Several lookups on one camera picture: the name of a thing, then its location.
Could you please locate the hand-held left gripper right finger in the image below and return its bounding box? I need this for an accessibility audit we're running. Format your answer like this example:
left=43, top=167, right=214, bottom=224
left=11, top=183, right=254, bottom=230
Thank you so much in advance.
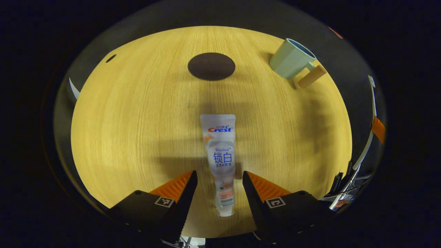
left=242, top=170, right=337, bottom=246

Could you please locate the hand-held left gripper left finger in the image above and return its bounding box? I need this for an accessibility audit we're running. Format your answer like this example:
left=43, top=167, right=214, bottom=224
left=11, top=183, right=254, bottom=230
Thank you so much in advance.
left=109, top=170, right=198, bottom=246

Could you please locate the white toothpaste tube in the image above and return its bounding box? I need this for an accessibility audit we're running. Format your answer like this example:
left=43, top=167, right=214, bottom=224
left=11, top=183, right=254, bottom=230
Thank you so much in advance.
left=200, top=114, right=237, bottom=217

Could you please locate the dark round coaster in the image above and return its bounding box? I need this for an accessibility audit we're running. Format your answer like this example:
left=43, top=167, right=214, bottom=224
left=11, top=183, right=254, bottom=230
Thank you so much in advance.
left=188, top=52, right=236, bottom=81

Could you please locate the pale green cup wooden handle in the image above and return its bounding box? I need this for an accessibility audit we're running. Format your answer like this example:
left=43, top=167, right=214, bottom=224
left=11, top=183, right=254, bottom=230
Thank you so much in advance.
left=269, top=38, right=327, bottom=89

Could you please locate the black backdrop cloth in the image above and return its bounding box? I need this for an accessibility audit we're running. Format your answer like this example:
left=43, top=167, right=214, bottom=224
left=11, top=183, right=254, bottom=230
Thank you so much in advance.
left=59, top=0, right=379, bottom=104

